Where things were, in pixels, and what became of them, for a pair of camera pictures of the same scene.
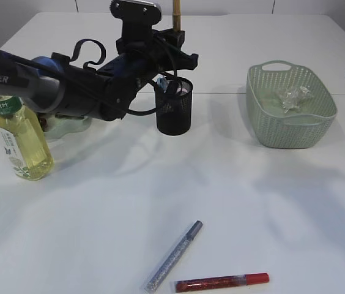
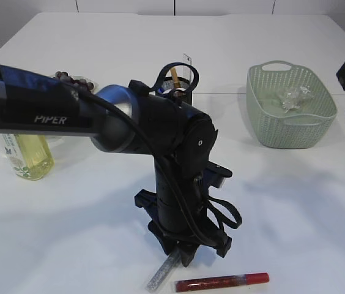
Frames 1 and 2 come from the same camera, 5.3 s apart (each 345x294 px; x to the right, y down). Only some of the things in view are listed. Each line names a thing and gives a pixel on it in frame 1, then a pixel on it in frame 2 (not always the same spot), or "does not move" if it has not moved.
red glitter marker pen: (219, 282) does not move
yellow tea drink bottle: (22, 136) does not move
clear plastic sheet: (291, 99) does not move
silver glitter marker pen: (172, 257) does not move
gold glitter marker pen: (177, 15) -> (174, 71)
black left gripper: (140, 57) -> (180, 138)
